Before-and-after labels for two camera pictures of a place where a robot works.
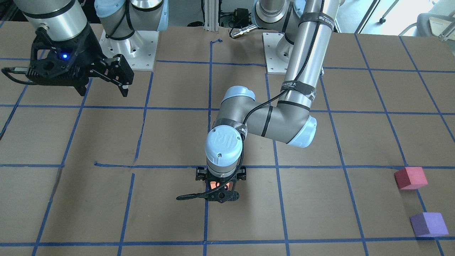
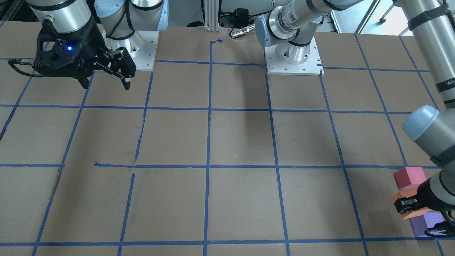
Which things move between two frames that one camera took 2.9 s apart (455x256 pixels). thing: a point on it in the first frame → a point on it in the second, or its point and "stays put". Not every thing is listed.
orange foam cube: [213, 184] → [408, 193]
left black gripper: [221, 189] → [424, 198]
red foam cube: [411, 178] stays put
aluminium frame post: [211, 9] stays put
